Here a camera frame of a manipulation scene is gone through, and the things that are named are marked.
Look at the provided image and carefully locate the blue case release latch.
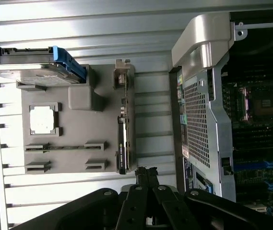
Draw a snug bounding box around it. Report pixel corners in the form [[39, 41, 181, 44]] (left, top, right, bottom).
[[203, 178, 214, 193]]

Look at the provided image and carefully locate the blue expansion slot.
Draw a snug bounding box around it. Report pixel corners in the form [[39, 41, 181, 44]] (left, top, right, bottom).
[[233, 160, 273, 172]]

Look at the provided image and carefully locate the green motherboard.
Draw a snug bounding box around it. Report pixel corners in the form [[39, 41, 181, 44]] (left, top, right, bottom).
[[221, 79, 273, 216]]

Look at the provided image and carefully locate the grey parts rack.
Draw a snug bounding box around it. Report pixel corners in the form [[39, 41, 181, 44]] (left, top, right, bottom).
[[16, 58, 137, 175]]

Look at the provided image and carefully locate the black open PC case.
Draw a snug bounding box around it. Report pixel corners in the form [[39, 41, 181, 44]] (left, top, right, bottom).
[[171, 13, 273, 216]]

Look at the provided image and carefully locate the silver CPU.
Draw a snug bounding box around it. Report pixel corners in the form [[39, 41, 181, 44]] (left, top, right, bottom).
[[29, 105, 55, 135]]

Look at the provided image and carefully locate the CPU socket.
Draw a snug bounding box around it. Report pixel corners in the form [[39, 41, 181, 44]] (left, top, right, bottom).
[[238, 82, 273, 123]]

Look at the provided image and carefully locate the hard disk in blue carrier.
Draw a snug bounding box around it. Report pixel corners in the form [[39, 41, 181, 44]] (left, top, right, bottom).
[[0, 45, 86, 87]]

